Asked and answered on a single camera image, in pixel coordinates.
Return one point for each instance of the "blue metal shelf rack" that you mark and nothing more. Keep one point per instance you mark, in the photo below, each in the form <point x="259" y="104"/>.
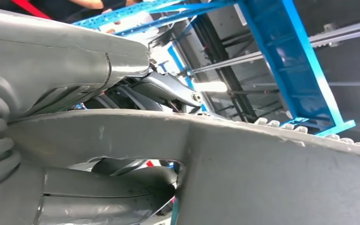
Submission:
<point x="291" y="77"/>

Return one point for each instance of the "grey aluminium rail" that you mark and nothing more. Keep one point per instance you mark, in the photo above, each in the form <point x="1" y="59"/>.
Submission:
<point x="338" y="34"/>

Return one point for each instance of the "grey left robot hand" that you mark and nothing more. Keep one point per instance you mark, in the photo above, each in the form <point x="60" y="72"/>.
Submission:
<point x="43" y="62"/>

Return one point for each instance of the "person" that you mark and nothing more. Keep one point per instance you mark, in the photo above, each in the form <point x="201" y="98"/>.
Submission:
<point x="83" y="3"/>

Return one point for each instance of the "red barrier belt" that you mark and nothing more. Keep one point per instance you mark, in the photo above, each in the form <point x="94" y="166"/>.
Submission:
<point x="31" y="7"/>

